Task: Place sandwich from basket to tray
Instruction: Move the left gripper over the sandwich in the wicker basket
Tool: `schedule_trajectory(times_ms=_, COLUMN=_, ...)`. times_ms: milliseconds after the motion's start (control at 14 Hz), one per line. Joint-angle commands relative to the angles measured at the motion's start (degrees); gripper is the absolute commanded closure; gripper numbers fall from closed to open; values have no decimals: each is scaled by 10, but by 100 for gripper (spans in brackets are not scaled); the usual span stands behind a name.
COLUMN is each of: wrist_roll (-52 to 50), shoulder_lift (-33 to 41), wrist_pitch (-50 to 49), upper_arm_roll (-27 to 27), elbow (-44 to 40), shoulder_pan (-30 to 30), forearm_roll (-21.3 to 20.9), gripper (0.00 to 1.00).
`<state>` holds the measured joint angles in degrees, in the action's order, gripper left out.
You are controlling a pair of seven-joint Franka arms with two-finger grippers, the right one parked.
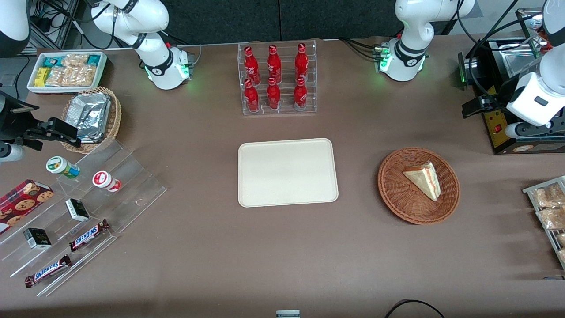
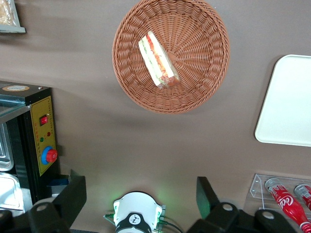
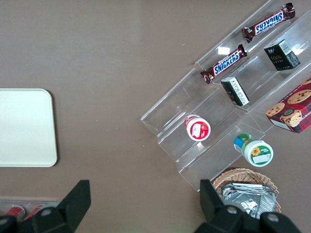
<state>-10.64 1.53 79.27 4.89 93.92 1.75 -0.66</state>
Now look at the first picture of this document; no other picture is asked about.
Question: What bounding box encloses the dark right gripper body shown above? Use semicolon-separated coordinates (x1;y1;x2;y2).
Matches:
0;91;39;143

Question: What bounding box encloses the triangular sandwich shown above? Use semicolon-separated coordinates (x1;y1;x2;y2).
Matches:
403;161;442;202

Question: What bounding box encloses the light wicker basket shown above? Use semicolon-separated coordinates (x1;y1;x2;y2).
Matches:
61;87;122;154

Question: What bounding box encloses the brown wicker basket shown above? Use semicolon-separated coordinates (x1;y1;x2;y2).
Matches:
378;147;460;225

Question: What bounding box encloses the beige plastic tray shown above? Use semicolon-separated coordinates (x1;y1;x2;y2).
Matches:
238;138;339;208

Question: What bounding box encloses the silver foil package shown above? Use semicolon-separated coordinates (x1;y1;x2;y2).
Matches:
77;129;108;144
67;93;112;133

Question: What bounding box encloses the green lid white cup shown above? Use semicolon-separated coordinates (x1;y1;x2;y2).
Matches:
46;156;81;179

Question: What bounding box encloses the black food warmer case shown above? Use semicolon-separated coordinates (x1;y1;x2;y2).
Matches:
457;8;565;155

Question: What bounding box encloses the steel warmer pan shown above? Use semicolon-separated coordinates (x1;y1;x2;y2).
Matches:
501;49;541;76

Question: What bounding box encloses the clear nut snack bag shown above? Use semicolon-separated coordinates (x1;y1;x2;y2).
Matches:
67;65;97;87
45;66;71;87
62;54;89;68

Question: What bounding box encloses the red lid white cup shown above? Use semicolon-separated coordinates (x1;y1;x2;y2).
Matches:
92;170;121;192

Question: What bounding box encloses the red plaid cookie box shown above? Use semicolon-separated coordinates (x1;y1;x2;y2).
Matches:
0;179;54;235

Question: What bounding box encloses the white rectangular snack bin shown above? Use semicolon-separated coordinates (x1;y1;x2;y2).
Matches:
26;52;108;95

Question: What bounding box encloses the small black white box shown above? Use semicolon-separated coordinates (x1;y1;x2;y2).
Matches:
65;198;90;222
23;228;52;250

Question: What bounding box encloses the clear acrylic stepped display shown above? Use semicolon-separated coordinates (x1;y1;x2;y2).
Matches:
0;140;167;297

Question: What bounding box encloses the brown snickers bar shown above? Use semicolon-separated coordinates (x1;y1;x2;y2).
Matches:
24;255;72;288
69;219;111;252

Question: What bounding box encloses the red cola bottle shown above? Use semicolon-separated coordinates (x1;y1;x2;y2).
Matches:
244;79;260;113
266;77;282;110
294;42;309;83
294;77;308;111
244;45;261;85
267;44;283;84

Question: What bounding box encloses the clear acrylic bottle rack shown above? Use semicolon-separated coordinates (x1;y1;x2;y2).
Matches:
237;40;317;116

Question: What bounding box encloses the aluminium frame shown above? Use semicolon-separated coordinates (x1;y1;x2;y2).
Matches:
26;0;82;53

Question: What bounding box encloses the black base cable bundle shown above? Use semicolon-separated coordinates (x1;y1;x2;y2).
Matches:
339;38;381;60

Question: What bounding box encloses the metal wire tray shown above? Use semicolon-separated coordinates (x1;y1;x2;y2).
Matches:
522;176;565;270

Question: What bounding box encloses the black looped cable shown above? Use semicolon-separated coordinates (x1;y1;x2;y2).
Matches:
384;299;446;318

